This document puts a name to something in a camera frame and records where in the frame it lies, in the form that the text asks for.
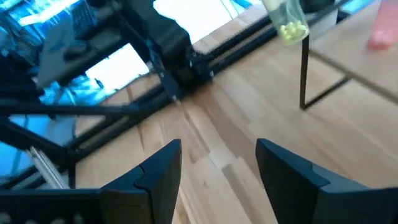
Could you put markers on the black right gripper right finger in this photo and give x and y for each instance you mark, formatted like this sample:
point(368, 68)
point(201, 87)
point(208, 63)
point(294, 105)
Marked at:
point(295, 199)

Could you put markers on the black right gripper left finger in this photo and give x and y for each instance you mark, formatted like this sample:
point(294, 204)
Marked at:
point(149, 196)

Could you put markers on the green pill bottle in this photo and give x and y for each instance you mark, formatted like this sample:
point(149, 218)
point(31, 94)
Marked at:
point(290, 29)

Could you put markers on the salmon pill bottle white cap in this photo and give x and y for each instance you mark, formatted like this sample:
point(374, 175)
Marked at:
point(384, 31)

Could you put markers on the grey desk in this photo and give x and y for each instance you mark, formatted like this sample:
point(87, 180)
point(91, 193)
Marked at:
point(62, 62)

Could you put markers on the black keyboard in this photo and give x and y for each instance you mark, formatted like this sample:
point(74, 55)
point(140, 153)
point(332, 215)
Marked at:
point(87, 17)

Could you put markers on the silver bracket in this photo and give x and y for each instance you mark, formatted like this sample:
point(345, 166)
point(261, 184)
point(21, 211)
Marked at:
point(46, 166)

